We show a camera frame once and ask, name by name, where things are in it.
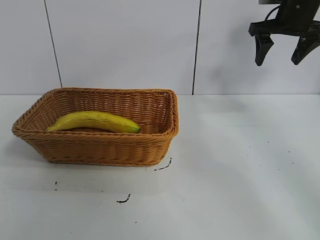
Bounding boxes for thin black cable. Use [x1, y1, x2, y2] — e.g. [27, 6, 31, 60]
[264, 4, 280, 22]

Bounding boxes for tan woven wicker basket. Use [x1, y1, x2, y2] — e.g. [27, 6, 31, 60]
[11, 87, 180, 167]

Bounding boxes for yellow banana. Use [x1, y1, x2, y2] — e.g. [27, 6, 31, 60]
[46, 110, 142, 134]

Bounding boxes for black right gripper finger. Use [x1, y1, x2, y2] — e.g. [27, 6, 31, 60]
[291, 21, 320, 66]
[254, 34, 275, 67]

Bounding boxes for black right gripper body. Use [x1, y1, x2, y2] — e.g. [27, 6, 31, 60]
[248, 0, 320, 38]

